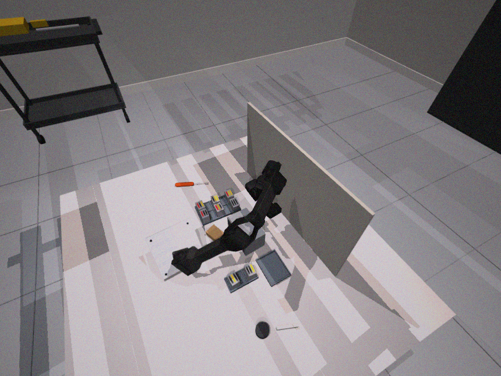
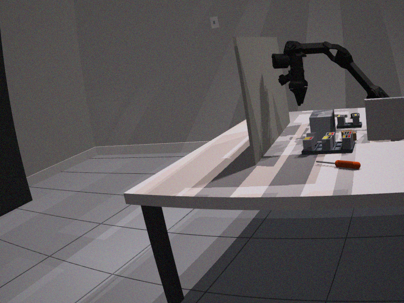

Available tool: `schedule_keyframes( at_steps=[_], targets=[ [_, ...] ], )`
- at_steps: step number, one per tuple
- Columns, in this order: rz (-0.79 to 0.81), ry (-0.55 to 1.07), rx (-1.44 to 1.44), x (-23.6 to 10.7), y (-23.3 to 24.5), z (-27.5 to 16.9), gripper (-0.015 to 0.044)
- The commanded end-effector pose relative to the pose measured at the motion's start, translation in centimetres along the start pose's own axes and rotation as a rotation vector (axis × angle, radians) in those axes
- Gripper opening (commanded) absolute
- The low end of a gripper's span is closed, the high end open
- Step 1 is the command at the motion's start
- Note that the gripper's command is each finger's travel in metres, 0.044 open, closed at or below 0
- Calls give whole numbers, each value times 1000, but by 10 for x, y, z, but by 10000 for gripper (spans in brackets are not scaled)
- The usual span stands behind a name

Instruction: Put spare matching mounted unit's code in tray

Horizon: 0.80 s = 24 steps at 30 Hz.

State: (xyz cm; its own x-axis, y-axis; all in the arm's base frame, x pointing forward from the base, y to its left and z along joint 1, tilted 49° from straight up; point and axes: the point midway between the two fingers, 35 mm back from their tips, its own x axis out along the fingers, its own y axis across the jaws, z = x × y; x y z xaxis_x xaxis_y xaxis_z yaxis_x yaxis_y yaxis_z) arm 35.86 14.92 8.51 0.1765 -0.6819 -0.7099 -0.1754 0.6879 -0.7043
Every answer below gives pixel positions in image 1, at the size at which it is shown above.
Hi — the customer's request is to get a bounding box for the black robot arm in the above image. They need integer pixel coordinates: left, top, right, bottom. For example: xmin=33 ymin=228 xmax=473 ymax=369
xmin=171 ymin=160 xmax=287 ymax=276

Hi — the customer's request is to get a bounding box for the tan rectangular block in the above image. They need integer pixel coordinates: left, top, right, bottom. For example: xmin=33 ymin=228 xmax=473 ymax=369
xmin=206 ymin=225 xmax=224 ymax=241

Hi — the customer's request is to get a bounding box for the red-handled screwdriver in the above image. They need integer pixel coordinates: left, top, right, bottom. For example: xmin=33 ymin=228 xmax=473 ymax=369
xmin=175 ymin=182 xmax=208 ymax=187

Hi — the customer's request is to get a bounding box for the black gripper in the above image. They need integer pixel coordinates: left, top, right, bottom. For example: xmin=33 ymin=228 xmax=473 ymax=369
xmin=245 ymin=179 xmax=282 ymax=219

